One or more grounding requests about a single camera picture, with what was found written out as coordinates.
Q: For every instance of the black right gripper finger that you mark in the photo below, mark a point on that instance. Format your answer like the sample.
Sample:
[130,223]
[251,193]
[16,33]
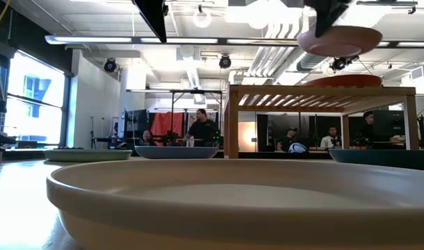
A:
[328,17]

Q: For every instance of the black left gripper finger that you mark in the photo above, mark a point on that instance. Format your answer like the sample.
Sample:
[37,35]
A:
[153,17]

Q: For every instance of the pink plate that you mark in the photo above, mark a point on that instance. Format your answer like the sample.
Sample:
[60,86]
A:
[347,43]

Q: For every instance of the orange-red plate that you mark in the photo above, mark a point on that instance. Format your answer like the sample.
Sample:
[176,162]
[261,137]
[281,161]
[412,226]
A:
[344,81]

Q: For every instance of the grey-blue plate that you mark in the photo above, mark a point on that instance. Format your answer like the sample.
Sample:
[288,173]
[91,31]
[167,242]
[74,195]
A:
[177,152]

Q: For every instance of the dark teal plate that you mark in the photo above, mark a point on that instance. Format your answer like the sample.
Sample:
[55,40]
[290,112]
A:
[382,159]

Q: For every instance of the pale green plate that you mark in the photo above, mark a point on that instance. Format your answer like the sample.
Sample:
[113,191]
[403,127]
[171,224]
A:
[87,155]

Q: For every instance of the cream plate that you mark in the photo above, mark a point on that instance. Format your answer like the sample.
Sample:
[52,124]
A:
[233,222]

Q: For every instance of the wooden slatted shelf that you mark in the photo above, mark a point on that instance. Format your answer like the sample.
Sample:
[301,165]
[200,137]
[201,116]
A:
[319,91]

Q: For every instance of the black ceiling spot lamp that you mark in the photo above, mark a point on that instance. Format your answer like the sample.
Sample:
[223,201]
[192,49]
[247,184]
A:
[224,61]
[338,63]
[110,65]

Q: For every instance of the white globe pendant lamp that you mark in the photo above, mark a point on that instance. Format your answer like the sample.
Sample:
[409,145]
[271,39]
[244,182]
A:
[202,19]

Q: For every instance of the long linear ceiling light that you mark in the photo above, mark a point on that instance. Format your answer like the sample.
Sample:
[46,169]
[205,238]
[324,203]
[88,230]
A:
[94,40]

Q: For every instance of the white air vent grille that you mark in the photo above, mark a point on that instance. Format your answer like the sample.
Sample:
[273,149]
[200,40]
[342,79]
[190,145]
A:
[420,72]

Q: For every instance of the red cloth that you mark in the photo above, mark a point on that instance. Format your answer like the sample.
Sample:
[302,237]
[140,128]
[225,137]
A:
[167,125]

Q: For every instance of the person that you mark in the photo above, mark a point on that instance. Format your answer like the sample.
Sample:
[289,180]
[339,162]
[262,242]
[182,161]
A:
[366,130]
[286,140]
[330,140]
[147,137]
[202,130]

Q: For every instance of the black monitor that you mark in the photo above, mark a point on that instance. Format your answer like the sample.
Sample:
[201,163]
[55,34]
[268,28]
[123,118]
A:
[389,123]

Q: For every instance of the black tripod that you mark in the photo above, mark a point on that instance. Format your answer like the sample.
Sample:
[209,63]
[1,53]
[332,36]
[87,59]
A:
[92,135]

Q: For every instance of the white and blue ball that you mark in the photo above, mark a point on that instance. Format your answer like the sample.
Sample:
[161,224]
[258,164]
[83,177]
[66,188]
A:
[297,148]

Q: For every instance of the orange lit panel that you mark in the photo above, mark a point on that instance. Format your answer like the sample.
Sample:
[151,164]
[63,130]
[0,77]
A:
[247,135]

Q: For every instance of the large window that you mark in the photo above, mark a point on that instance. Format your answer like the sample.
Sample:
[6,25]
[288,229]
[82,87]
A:
[34,104]

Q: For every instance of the silver ventilation duct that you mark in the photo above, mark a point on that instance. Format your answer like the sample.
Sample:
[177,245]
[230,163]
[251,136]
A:
[311,62]

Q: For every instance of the black metal frame stand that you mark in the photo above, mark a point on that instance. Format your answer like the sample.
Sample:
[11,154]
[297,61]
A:
[198,91]

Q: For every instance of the black aluminium table frame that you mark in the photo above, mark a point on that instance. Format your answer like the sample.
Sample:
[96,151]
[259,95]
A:
[285,155]

